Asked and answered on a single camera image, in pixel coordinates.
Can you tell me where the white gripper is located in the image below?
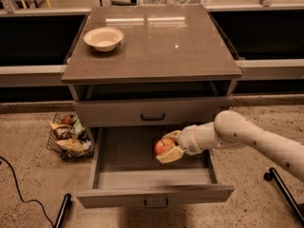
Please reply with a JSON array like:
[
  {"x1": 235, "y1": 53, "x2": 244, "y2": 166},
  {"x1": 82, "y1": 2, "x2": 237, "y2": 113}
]
[{"x1": 156, "y1": 123, "x2": 218, "y2": 163}]

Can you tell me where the red apple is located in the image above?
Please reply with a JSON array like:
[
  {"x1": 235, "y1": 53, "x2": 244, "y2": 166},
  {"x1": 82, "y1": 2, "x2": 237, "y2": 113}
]
[{"x1": 155, "y1": 138, "x2": 175, "y2": 155}]

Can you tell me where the right black robot base leg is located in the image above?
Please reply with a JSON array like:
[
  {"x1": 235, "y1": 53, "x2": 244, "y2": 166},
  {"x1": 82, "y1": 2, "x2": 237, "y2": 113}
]
[{"x1": 263, "y1": 167, "x2": 304, "y2": 227}]

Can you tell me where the left black robot base leg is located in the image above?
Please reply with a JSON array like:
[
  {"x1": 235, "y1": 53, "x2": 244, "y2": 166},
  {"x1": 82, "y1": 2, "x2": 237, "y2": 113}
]
[{"x1": 53, "y1": 193, "x2": 72, "y2": 228}]

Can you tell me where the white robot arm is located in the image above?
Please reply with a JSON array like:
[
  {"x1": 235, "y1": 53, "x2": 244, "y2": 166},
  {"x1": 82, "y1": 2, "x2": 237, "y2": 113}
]
[{"x1": 156, "y1": 110, "x2": 304, "y2": 181}]

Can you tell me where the open grey drawer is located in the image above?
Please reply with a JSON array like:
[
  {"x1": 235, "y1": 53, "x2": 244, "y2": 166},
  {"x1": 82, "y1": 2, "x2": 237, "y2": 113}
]
[{"x1": 77, "y1": 125, "x2": 234, "y2": 209}]

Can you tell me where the grey drawer cabinet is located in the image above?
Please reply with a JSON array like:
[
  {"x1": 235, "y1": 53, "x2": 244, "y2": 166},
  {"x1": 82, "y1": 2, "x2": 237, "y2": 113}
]
[{"x1": 61, "y1": 5, "x2": 243, "y2": 144}]

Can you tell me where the yellow chip bag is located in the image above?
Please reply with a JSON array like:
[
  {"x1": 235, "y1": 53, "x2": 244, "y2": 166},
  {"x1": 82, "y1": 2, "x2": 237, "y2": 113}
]
[{"x1": 57, "y1": 139, "x2": 84, "y2": 152}]

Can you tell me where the red snack can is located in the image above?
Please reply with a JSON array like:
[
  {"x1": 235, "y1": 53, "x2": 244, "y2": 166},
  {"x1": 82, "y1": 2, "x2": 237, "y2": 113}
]
[{"x1": 61, "y1": 114, "x2": 76, "y2": 125}]

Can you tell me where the brown snack bag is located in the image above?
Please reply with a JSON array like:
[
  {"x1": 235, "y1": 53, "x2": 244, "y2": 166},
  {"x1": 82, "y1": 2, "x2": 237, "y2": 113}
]
[{"x1": 54, "y1": 126, "x2": 74, "y2": 141}]

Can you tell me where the white bowl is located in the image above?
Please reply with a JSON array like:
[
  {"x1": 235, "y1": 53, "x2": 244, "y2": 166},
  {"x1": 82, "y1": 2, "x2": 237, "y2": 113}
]
[{"x1": 84, "y1": 28, "x2": 124, "y2": 52}]

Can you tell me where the black wire basket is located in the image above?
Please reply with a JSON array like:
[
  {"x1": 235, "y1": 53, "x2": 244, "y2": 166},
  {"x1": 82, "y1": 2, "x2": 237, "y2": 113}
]
[{"x1": 47, "y1": 112, "x2": 94, "y2": 160}]

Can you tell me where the black cable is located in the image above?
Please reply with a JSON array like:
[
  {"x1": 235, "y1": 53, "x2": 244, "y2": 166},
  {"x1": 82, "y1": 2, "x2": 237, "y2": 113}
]
[{"x1": 0, "y1": 155, "x2": 55, "y2": 228}]

